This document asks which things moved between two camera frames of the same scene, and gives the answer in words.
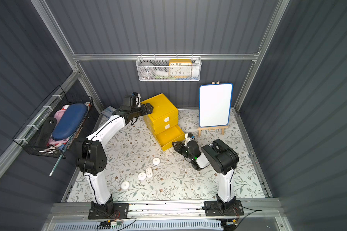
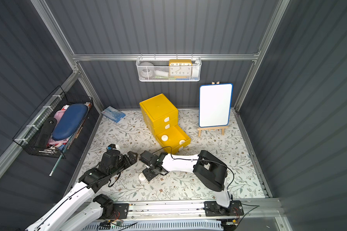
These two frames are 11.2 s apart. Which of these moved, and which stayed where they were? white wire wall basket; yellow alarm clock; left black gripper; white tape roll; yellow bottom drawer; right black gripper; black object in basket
Moved: left black gripper; right black gripper
Stayed: black object in basket; white tape roll; yellow alarm clock; white wire wall basket; yellow bottom drawer
